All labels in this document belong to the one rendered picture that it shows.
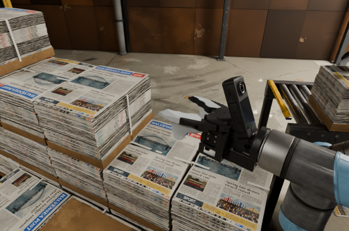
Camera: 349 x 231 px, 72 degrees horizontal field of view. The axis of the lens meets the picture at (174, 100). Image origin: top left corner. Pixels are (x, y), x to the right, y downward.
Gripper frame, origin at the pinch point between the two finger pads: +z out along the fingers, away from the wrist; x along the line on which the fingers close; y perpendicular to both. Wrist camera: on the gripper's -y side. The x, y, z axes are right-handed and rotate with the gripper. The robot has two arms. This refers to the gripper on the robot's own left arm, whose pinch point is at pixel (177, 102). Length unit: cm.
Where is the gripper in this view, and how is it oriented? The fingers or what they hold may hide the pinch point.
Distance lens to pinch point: 53.9
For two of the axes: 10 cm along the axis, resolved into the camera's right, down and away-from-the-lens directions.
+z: -8.0, -3.1, 5.2
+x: 6.0, -2.9, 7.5
